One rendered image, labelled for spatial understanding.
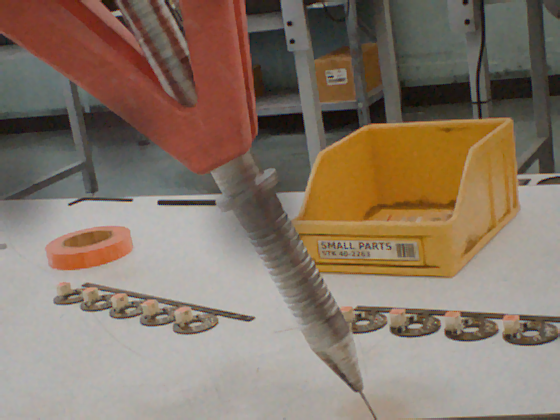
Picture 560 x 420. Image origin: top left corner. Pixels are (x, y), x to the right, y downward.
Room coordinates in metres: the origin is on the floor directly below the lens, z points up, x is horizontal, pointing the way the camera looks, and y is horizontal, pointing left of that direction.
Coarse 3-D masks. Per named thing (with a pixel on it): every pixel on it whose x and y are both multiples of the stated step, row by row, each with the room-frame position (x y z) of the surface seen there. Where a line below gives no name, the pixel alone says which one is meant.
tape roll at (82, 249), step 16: (64, 240) 0.70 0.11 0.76; (80, 240) 0.71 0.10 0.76; (96, 240) 0.72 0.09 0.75; (112, 240) 0.68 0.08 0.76; (128, 240) 0.69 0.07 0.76; (48, 256) 0.68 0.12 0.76; (64, 256) 0.67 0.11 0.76; (80, 256) 0.67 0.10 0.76; (96, 256) 0.67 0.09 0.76; (112, 256) 0.67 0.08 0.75
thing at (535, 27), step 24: (504, 0) 2.55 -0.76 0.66; (528, 0) 3.11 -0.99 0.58; (480, 24) 2.58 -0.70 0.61; (528, 24) 3.11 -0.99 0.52; (480, 48) 2.58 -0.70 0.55; (480, 72) 2.59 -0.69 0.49; (480, 96) 2.59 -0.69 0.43; (552, 144) 3.12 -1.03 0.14; (528, 168) 2.88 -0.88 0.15; (552, 168) 3.10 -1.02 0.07
